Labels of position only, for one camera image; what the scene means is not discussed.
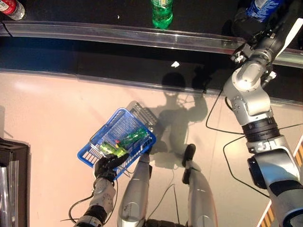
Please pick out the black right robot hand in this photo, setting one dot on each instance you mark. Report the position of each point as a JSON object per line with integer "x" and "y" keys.
{"x": 246, "y": 26}

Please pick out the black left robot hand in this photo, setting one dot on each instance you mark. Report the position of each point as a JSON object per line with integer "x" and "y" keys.
{"x": 106, "y": 166}

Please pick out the Pepsi bottle blue cap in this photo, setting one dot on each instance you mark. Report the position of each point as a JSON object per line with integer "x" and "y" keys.
{"x": 262, "y": 9}

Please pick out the green Sprite bottle yellow cap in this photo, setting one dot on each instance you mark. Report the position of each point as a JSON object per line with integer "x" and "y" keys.
{"x": 132, "y": 137}
{"x": 162, "y": 16}

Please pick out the blue plastic shopping basket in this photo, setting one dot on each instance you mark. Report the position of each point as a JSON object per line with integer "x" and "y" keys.
{"x": 123, "y": 120}

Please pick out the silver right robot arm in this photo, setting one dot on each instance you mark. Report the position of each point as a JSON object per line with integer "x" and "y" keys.
{"x": 248, "y": 89}

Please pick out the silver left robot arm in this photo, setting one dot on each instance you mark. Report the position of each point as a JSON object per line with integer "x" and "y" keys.
{"x": 104, "y": 196}

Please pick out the green drink can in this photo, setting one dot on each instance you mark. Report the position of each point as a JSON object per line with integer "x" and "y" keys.
{"x": 107, "y": 147}

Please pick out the small green drink item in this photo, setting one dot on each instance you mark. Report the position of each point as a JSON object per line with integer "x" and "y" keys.
{"x": 122, "y": 152}

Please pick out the white paper scrap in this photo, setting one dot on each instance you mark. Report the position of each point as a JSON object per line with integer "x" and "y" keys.
{"x": 175, "y": 64}

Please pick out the black side shelf unit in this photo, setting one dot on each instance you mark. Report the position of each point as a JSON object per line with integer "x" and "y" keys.
{"x": 14, "y": 184}

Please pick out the black metal shelf board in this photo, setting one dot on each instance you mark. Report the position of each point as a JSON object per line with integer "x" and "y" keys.
{"x": 94, "y": 56}
{"x": 82, "y": 11}

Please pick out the clear water bottle red label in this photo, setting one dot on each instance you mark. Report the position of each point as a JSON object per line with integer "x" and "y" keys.
{"x": 11, "y": 8}

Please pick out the clear plastic price rail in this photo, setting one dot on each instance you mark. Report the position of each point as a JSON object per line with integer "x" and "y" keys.
{"x": 118, "y": 32}
{"x": 3, "y": 28}

